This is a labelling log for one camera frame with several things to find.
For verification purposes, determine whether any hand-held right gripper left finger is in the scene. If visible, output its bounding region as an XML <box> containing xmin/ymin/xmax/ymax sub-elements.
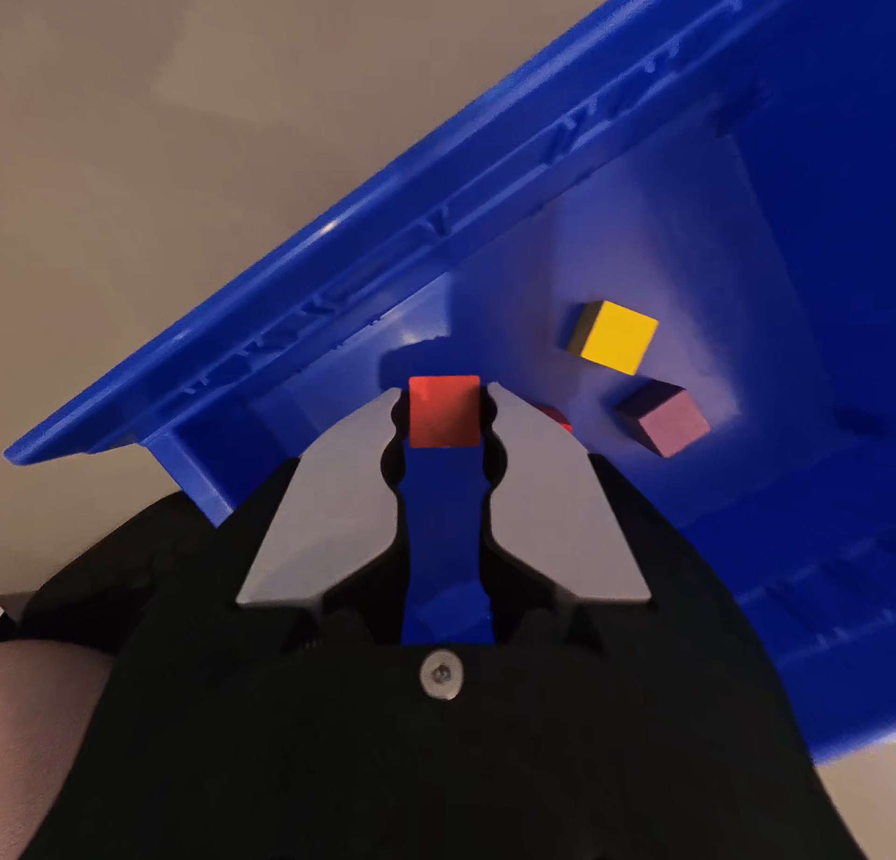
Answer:
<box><xmin>236</xmin><ymin>386</ymin><xmax>410</xmax><ymax>608</ymax></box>

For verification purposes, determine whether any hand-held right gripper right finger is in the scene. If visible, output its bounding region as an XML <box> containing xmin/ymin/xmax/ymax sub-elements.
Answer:
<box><xmin>483</xmin><ymin>382</ymin><xmax>653</xmax><ymax>605</ymax></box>

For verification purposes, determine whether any purple wooden cube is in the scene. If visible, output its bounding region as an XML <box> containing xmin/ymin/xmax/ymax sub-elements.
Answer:
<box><xmin>615</xmin><ymin>379</ymin><xmax>712</xmax><ymax>460</ymax></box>

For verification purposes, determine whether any orange wooden cube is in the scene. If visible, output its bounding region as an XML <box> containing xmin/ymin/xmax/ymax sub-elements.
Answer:
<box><xmin>408</xmin><ymin>375</ymin><xmax>483</xmax><ymax>449</ymax></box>

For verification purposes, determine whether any yellow wooden cube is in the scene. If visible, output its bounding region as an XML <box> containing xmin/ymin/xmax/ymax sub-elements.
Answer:
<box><xmin>566</xmin><ymin>300</ymin><xmax>660</xmax><ymax>377</ymax></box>

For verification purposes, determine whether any blue plastic bin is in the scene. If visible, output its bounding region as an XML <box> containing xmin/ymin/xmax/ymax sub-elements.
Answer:
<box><xmin>3</xmin><ymin>0</ymin><xmax>896</xmax><ymax>766</ymax></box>

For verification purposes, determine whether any person's leg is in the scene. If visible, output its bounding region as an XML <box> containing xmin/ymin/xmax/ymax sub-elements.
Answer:
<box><xmin>0</xmin><ymin>639</ymin><xmax>116</xmax><ymax>860</ymax></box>

